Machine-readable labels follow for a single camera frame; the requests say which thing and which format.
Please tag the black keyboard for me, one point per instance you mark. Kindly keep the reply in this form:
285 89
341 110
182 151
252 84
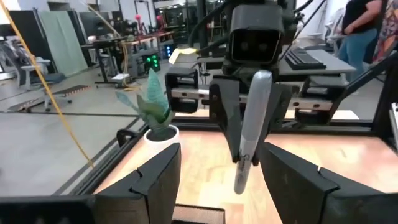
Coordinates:
303 59

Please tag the computer with green lights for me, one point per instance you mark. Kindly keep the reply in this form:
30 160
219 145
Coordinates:
152 63

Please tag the black aluminium table frame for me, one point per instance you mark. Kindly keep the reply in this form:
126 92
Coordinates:
199 126

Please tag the grey marker pen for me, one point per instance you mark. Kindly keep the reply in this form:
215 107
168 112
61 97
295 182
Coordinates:
253 124

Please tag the wood top black desk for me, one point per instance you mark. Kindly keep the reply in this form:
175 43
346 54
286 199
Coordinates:
124 42

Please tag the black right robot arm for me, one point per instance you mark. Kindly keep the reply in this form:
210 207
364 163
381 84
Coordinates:
289 21

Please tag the green plant in white pot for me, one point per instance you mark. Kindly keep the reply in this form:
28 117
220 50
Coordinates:
155 105

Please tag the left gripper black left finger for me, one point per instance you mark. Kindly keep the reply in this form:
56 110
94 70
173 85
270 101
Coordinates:
155 186

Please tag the computer with blue lights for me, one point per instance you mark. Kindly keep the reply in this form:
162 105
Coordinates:
168 50

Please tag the black floor mat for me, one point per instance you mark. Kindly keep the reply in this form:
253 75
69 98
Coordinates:
49 97

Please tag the pale green partition panel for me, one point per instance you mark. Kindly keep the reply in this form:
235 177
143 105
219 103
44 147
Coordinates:
62 43

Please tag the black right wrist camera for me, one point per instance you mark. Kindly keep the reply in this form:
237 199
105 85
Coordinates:
256 34

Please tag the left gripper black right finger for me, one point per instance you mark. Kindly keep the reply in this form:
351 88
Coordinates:
298 186

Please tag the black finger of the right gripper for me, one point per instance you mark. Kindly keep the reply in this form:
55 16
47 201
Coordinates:
276 105
225 109

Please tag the black desk monitor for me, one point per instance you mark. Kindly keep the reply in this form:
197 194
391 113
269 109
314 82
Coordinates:
94 25

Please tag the white office chair blue seat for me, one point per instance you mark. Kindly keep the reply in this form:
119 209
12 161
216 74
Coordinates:
37 71

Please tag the grey desk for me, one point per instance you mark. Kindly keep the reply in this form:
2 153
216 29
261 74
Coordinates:
335 63

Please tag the person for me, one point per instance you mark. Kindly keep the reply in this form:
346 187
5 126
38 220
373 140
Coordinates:
357 31
388 28

